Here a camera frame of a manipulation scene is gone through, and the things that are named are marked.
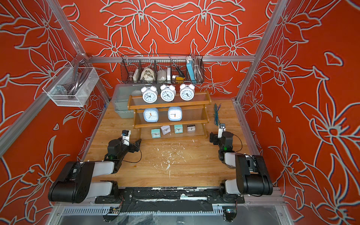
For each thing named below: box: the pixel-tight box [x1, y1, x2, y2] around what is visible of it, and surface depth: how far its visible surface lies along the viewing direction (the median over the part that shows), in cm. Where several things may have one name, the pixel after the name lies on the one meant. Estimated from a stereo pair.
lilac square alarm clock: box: [160, 125, 171, 135], surface depth 96 cm
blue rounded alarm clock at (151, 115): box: [143, 107, 159, 123], surface depth 86 cm
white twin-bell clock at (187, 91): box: [179, 80, 196, 101], surface depth 77 cm
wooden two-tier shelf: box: [127, 90, 212, 142], surface depth 88 cm
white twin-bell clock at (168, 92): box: [159, 82, 176, 102], surface depth 77 cm
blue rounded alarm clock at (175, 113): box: [167, 106, 183, 122], surface depth 86 cm
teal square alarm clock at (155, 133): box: [150, 128, 161, 139], surface depth 94 cm
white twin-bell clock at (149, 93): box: [140, 83, 158, 104], surface depth 76 cm
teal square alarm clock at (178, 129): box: [173, 124, 184, 134], surface depth 97 cm
